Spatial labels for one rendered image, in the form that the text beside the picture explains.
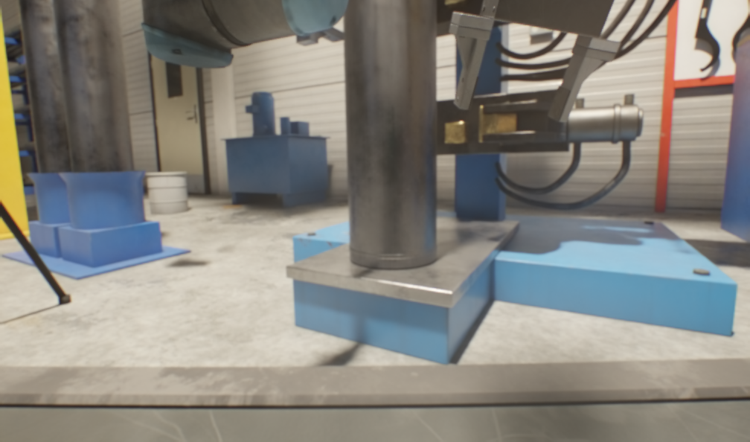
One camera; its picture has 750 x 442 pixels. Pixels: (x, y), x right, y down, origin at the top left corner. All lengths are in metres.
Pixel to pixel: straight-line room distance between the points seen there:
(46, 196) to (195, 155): 3.51
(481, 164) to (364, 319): 0.97
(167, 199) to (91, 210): 1.64
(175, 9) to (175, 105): 5.34
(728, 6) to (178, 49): 3.19
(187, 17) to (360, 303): 0.59
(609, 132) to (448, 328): 0.76
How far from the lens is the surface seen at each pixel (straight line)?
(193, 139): 5.47
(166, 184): 3.36
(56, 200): 2.06
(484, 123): 1.05
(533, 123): 1.09
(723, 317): 1.10
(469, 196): 1.61
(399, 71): 0.80
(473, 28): 0.46
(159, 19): 0.47
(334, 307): 0.85
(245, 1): 0.40
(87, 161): 1.79
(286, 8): 0.38
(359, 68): 0.83
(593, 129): 1.22
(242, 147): 3.66
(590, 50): 0.53
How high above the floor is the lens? 0.39
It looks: 7 degrees down
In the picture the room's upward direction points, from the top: 1 degrees counter-clockwise
